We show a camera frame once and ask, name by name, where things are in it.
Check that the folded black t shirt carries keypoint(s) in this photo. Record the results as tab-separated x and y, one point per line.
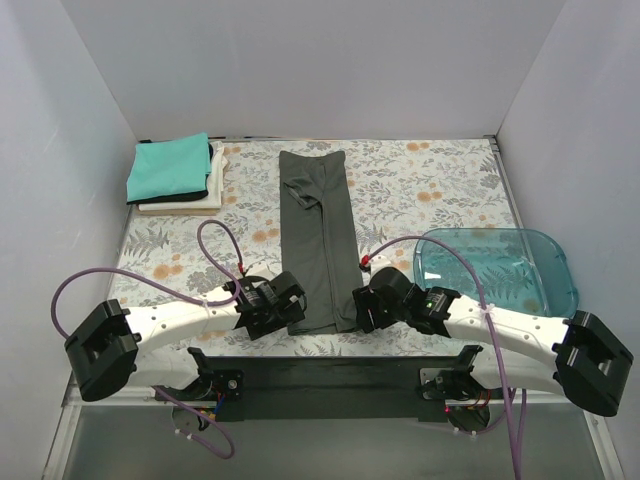
184	197

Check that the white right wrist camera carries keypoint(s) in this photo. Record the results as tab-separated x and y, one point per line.
379	262

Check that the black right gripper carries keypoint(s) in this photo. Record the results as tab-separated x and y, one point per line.
368	309

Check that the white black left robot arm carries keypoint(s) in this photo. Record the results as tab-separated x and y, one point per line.
117	347

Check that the folded white t shirt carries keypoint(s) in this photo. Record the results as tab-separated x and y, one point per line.
215	180

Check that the aluminium frame rail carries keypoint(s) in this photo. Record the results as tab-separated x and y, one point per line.
130	438

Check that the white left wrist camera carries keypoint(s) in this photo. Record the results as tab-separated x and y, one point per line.
257	272

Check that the folded teal t shirt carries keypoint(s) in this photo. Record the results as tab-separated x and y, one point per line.
170	167

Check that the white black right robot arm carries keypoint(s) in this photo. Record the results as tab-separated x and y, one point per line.
577	357

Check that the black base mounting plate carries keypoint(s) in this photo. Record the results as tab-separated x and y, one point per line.
429	389

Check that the dark grey t shirt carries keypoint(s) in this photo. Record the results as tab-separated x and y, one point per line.
318	240

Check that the floral patterned table mat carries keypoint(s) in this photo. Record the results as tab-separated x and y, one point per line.
398	189

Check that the folded beige t shirt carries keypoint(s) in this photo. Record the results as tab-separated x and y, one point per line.
178	212

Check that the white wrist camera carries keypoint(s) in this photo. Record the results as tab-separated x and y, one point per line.
257	272
379	262

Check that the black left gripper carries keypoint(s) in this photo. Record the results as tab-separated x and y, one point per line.
288	304

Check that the teal transparent plastic bin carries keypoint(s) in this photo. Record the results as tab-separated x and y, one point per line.
523	270

